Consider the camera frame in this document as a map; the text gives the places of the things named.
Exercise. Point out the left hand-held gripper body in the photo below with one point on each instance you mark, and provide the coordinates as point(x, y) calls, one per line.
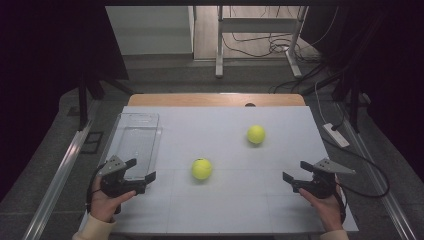
point(113, 166)

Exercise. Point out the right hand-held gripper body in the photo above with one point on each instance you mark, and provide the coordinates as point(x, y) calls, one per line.
point(321, 185)

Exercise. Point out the clear plastic container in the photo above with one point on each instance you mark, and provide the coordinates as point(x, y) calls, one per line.
point(140, 140)

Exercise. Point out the yellow tennis ball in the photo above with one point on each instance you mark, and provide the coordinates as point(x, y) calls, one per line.
point(201, 168)
point(256, 134)

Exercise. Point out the person's right hand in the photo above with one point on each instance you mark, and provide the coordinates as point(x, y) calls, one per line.
point(328, 211)

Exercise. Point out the person's left hand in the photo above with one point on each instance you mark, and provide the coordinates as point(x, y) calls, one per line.
point(105, 206)

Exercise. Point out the dark floor socket cover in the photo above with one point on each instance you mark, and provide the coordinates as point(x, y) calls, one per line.
point(93, 141)

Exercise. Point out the white power strip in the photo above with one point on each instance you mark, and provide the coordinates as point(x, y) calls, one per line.
point(337, 136)

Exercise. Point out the black power plug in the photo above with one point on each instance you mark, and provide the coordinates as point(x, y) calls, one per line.
point(334, 127)

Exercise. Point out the white board sheet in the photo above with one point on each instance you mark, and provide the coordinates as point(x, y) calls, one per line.
point(233, 200)

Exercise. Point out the black metal stand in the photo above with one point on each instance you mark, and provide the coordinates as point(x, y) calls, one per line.
point(82, 110)
point(355, 110)

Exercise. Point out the dark curtain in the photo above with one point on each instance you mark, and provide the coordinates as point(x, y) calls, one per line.
point(393, 83)
point(40, 83)

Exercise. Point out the metal floor rail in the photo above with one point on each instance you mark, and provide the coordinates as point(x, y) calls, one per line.
point(56, 186)
point(383, 186)

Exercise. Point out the white metal desk frame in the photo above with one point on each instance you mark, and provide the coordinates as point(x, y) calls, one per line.
point(219, 50)

